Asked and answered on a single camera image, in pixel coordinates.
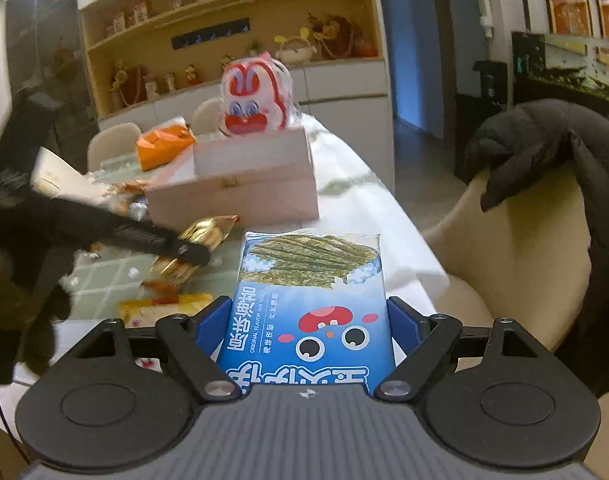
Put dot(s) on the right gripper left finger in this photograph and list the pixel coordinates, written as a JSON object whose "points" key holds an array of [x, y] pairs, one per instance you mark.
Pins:
{"points": [[184, 346]]}

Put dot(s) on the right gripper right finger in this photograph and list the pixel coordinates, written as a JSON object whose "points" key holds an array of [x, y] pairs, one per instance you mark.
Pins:
{"points": [[432, 346]]}

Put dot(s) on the gold snack bar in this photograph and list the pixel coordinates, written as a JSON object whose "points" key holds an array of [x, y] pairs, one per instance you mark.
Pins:
{"points": [[197, 244]]}

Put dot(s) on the blue seaweed snack bag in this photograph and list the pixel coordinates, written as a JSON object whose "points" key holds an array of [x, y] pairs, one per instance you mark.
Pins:
{"points": [[309, 309]]}

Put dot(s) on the yellow snack packet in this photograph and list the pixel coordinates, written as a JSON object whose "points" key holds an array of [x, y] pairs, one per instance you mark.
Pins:
{"points": [[147, 312]]}

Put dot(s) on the green grid tablecloth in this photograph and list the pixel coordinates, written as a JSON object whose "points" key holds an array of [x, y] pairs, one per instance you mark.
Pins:
{"points": [[100, 281]]}

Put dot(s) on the beige dining chair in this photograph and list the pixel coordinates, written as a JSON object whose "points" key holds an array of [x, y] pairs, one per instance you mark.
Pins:
{"points": [[115, 141]]}

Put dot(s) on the beige armchair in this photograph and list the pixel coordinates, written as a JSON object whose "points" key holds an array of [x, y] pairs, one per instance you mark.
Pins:
{"points": [[526, 258]]}

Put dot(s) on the orange tissue box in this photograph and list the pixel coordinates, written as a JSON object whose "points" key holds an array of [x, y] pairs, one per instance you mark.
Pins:
{"points": [[160, 146]]}

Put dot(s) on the pink open storage box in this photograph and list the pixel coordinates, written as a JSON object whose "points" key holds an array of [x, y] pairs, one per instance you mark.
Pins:
{"points": [[263, 179]]}

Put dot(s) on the black jacket on chair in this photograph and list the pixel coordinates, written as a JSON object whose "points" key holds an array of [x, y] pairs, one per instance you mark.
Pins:
{"points": [[539, 154]]}

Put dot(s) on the wooden display shelf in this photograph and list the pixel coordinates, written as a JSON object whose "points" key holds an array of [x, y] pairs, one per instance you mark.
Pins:
{"points": [[139, 51]]}

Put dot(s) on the red white rabbit bag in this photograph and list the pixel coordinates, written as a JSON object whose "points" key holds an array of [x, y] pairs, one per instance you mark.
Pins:
{"points": [[257, 96]]}

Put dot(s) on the glass fish tank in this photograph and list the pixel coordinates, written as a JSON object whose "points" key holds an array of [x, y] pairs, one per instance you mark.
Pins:
{"points": [[570, 68]]}

